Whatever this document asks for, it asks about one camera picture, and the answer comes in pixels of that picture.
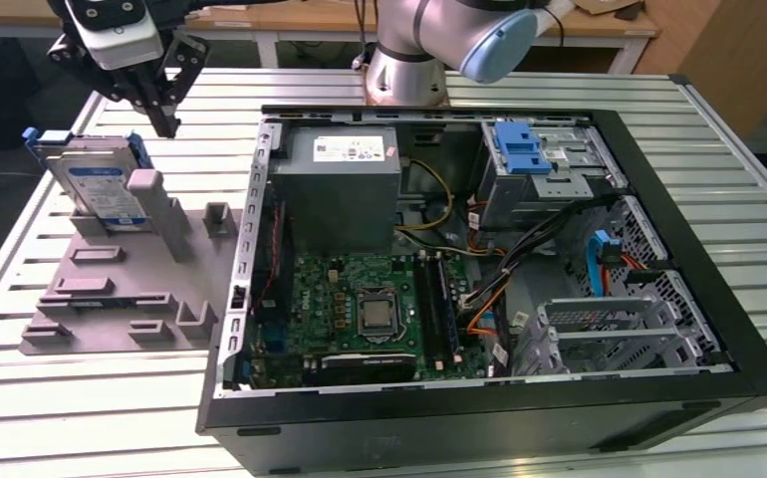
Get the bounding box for silver CPU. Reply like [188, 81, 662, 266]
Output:
[358, 298, 401, 330]

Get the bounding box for hard disk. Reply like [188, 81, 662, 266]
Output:
[20, 126, 155, 233]

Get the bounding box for wooden desk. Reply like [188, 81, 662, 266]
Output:
[0, 0, 662, 69]

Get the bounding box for metal disk bay cage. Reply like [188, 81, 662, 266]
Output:
[511, 297, 715, 377]

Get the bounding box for yellow black wires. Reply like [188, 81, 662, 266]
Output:
[394, 158, 457, 233]

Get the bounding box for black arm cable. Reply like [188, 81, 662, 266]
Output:
[351, 0, 371, 70]

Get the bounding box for blue drive latch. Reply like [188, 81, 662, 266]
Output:
[494, 121, 553, 175]

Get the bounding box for grey power supply unit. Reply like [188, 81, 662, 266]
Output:
[267, 124, 402, 255]

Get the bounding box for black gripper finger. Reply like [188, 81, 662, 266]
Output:
[150, 33, 210, 139]
[46, 33, 166, 139]

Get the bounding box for metal optical drive cage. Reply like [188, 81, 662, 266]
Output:
[474, 119, 629, 230]

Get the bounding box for blue data wire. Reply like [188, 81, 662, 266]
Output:
[583, 229, 622, 299]

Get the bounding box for green motherboard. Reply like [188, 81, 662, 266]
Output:
[247, 251, 490, 389]

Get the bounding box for black PC case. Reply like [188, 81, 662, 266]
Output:
[194, 104, 767, 475]

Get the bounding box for brown cardboard piece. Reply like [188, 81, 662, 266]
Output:
[571, 0, 642, 15]

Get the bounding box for black graphics card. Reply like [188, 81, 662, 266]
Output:
[300, 351, 418, 385]

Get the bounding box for black cable bundle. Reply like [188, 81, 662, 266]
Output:
[461, 203, 582, 300]

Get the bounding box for brown wooden cabinet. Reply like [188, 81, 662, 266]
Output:
[637, 0, 767, 140]

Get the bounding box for grey parts rack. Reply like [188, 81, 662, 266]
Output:
[19, 168, 243, 356]

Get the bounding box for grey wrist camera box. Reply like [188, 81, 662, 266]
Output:
[62, 0, 164, 71]

